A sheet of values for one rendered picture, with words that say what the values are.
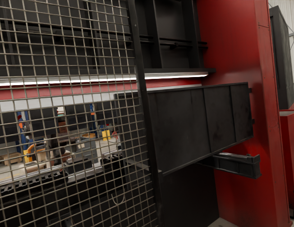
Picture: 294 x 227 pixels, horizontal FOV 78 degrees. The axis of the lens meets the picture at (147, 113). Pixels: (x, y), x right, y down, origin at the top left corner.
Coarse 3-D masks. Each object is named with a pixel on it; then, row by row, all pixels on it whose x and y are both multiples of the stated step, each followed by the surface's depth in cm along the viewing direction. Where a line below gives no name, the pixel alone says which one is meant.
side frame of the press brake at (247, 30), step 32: (224, 0) 153; (256, 0) 137; (224, 32) 157; (256, 32) 136; (224, 64) 161; (256, 64) 139; (256, 96) 143; (256, 128) 146; (224, 192) 180; (256, 192) 154; (256, 224) 158; (288, 224) 157
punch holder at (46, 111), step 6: (36, 108) 104; (54, 108) 109; (30, 114) 102; (36, 114) 104; (48, 114) 107; (48, 120) 107; (30, 126) 105; (36, 126) 103; (42, 126) 105; (48, 126) 107; (54, 126) 109; (36, 132) 103; (42, 132) 105; (48, 132) 107; (54, 132) 108
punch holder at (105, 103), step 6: (108, 102) 128; (114, 102) 130; (96, 108) 125; (108, 108) 128; (114, 108) 130; (96, 114) 128; (102, 114) 125; (108, 114) 128; (114, 114) 130; (102, 120) 125; (108, 120) 128; (114, 120) 130
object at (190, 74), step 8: (192, 72) 147; (200, 72) 152; (0, 80) 79; (8, 80) 81; (16, 80) 83; (24, 80) 84; (32, 80) 86; (40, 80) 88; (56, 80) 91; (64, 80) 94; (72, 80) 96
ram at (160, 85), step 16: (112, 80) 130; (128, 80) 137; (160, 80) 154; (176, 80) 165; (192, 80) 176; (0, 96) 95; (16, 96) 99; (32, 96) 103; (64, 96) 112; (80, 96) 118; (96, 96) 123; (112, 96) 130
